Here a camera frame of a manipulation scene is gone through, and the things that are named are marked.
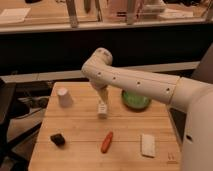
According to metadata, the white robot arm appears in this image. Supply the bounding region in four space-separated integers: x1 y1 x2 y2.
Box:
81 47 213 171

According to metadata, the orange carrot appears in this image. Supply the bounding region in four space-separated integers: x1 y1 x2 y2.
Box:
101 132 113 153

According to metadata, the black eraser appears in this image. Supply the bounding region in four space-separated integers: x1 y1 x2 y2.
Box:
50 134 65 146

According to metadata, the black chair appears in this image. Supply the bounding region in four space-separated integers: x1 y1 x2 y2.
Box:
0 78 29 157

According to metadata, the green bowl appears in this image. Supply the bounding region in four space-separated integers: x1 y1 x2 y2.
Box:
121 91 151 110

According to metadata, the white sponge block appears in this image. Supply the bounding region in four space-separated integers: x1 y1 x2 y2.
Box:
142 134 155 157

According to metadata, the white ceramic cup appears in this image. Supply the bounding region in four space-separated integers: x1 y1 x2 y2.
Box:
57 87 73 107

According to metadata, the small white bottle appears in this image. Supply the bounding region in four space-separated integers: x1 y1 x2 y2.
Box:
98 103 108 119

